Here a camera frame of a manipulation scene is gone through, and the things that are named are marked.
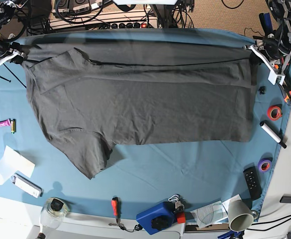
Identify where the white black box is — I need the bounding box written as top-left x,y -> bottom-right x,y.
11,174 -> 42,198

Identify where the power strip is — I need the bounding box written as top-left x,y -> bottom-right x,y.
108,22 -> 149,29

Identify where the small black clip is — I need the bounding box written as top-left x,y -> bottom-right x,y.
258,86 -> 266,95

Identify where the paper with drawing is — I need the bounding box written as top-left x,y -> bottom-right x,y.
191,194 -> 241,229

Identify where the black remote control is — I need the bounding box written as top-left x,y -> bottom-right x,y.
243,166 -> 262,201

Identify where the white paper roll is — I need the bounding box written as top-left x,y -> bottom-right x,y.
0,145 -> 35,185

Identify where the red handled screwdriver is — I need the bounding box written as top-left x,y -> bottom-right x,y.
111,197 -> 120,224

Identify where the white marker pen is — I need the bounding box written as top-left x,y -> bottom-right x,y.
260,121 -> 287,149

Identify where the black blue clamp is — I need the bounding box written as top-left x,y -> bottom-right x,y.
253,13 -> 278,43

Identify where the red small block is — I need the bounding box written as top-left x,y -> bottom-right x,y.
176,212 -> 186,224

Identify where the silver carabiner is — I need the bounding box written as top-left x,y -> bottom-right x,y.
168,194 -> 180,203

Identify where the grey green cup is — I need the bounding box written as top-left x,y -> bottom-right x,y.
228,200 -> 254,232

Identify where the red tape roll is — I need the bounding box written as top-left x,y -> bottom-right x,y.
267,106 -> 283,121

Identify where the orange utility knife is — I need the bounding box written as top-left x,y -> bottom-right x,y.
279,81 -> 291,106

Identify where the pink glue tube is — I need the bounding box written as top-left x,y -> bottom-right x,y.
0,119 -> 11,127

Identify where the small padlock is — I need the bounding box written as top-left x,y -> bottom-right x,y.
175,201 -> 185,213

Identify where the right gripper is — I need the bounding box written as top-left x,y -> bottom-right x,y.
0,40 -> 27,65

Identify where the dark grey T-shirt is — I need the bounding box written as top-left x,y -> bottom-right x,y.
22,42 -> 258,178

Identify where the clear glass jar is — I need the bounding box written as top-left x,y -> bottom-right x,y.
39,197 -> 69,231

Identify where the blue table cloth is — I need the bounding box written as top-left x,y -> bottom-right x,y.
0,27 -> 291,223

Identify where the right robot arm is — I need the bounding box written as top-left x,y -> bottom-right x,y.
0,0 -> 32,64

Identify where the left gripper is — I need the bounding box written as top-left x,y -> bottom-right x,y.
249,37 -> 291,65

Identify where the blue plastic box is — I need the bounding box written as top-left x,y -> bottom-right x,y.
136,202 -> 176,235

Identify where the green yellow battery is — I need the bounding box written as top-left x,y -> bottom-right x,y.
10,119 -> 16,134

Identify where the purple tape roll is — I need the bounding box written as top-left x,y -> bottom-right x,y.
257,157 -> 273,173

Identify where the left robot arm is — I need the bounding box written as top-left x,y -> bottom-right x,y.
254,0 -> 291,61

